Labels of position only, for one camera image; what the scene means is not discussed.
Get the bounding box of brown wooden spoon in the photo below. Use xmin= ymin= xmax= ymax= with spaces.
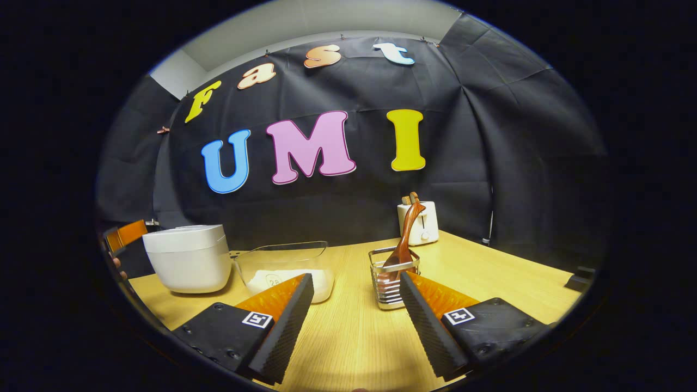
xmin=378 ymin=200 xmax=426 ymax=284

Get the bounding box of white toaster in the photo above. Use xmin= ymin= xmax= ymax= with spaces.
xmin=397 ymin=201 xmax=439 ymax=247

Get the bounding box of white cable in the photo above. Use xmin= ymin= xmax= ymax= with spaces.
xmin=482 ymin=185 xmax=495 ymax=246

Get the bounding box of metal wire chopstick holder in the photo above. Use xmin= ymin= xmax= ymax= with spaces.
xmin=369 ymin=246 xmax=421 ymax=311

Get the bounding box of small black block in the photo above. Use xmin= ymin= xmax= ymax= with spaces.
xmin=565 ymin=266 xmax=597 ymax=293

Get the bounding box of white rice cooker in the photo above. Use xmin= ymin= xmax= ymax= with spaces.
xmin=142 ymin=224 xmax=233 ymax=295

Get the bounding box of clear plastic container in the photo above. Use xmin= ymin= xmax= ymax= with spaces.
xmin=234 ymin=241 xmax=335 ymax=304

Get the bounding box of black backdrop cloth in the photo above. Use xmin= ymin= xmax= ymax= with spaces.
xmin=95 ymin=14 xmax=610 ymax=273

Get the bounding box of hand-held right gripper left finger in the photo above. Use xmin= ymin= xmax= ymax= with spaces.
xmin=172 ymin=273 xmax=315 ymax=385

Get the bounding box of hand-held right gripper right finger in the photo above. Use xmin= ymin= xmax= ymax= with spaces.
xmin=399 ymin=272 xmax=559 ymax=382

